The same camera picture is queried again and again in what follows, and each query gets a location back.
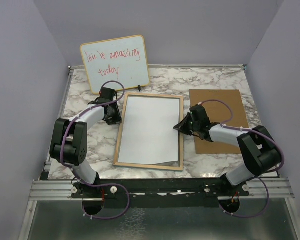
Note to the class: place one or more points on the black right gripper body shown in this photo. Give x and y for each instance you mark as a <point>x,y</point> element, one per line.
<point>195,126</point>

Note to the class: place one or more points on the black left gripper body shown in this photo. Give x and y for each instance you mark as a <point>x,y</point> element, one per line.
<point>115,116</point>

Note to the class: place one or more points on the brown frame backing board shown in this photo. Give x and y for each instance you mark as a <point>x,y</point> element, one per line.
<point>217,112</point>

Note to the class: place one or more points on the colourful balloon photo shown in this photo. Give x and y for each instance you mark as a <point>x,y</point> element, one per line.
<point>150,130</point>

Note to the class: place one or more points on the wooden picture frame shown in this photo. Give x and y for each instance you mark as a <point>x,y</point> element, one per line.
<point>181,135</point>

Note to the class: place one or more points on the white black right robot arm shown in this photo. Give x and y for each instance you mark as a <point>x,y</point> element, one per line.
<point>259,151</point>

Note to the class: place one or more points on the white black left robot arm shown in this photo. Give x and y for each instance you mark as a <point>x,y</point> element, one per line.
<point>69,144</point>

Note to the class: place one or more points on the yellow framed whiteboard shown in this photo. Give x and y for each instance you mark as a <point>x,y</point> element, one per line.
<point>122,61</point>

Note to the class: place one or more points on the aluminium table edge rail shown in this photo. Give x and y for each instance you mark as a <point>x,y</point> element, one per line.
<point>47,163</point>

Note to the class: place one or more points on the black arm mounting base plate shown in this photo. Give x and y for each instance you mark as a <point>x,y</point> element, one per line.
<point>159,193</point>

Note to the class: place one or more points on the front aluminium rail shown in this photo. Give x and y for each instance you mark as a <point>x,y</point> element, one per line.
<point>61,190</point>

